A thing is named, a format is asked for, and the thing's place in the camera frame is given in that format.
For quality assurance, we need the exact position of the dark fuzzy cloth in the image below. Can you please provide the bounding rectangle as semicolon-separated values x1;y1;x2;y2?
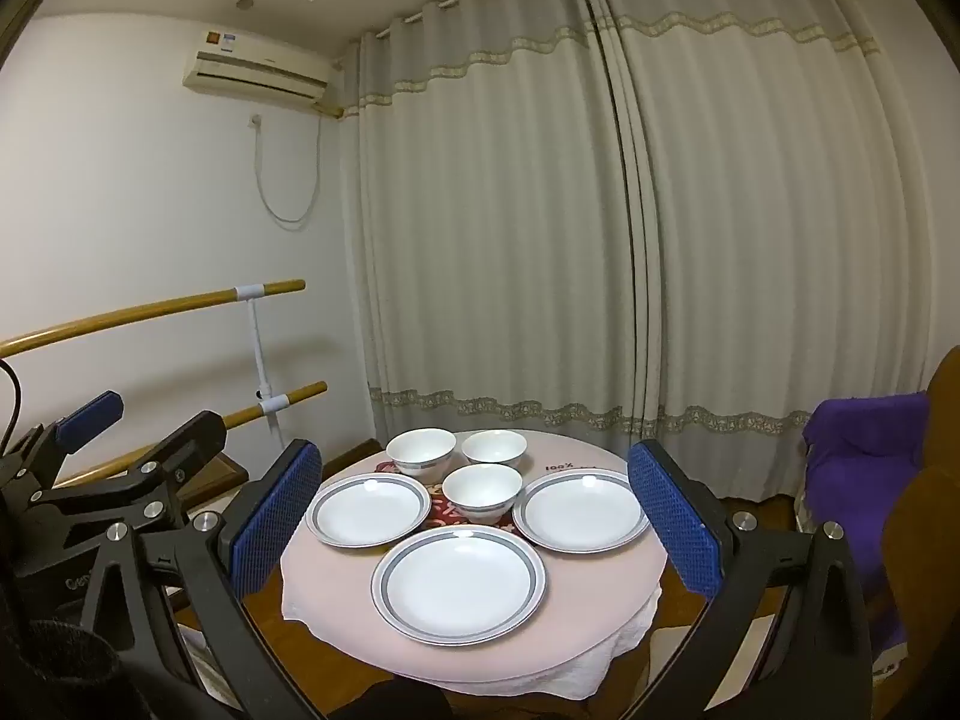
0;619;125;720

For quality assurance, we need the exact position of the white bowl grey band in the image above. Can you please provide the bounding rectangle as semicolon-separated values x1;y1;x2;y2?
460;430;528;470
442;463;524;526
386;428;458;485

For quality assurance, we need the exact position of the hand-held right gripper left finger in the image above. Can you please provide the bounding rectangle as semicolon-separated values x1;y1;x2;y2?
79;439;327;720

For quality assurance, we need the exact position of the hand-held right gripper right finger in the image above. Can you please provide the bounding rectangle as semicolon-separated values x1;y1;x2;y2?
626;439;875;720

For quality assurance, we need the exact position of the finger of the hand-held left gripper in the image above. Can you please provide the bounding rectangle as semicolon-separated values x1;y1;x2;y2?
30;411;228;533
15;390;126;481

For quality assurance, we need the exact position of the purple cloth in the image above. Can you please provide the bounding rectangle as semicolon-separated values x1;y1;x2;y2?
801;392;931;601

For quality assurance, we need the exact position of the long wooden barre bar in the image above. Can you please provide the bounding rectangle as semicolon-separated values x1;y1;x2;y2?
0;280;307;359

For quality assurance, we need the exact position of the white air conditioner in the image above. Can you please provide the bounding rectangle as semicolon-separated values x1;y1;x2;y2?
184;28;335;117

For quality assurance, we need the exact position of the white plate grey rim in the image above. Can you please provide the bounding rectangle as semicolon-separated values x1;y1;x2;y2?
370;525;548;647
511;469;650;552
305;474;432;548

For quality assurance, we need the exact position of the white barre stand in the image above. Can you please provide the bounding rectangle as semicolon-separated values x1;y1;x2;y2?
235;283;293;440

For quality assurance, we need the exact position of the wooden ballet barre stand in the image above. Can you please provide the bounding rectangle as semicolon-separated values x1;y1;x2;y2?
56;381;329;488

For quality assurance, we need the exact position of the black cable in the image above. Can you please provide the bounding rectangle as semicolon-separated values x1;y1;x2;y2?
0;358;23;458

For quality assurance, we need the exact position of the white power cord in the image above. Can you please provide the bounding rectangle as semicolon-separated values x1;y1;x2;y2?
251;111;325;227

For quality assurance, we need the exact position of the brown chair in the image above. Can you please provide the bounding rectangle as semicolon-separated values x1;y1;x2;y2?
881;345;960;691

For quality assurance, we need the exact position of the round table, pink printed cloth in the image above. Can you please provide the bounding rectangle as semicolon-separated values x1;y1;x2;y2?
279;429;668;683

